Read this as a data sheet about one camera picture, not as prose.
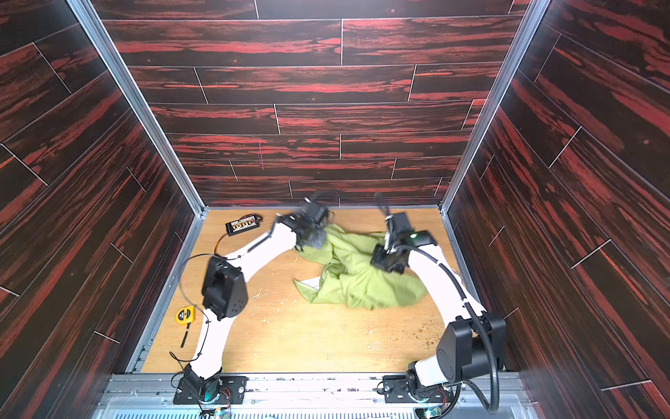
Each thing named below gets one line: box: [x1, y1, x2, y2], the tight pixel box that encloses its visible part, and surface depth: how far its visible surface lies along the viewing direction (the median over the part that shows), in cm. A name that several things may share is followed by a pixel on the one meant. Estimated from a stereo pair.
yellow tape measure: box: [175, 305, 196, 349], surface depth 88 cm
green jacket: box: [292, 223, 427, 310], surface depth 86 cm
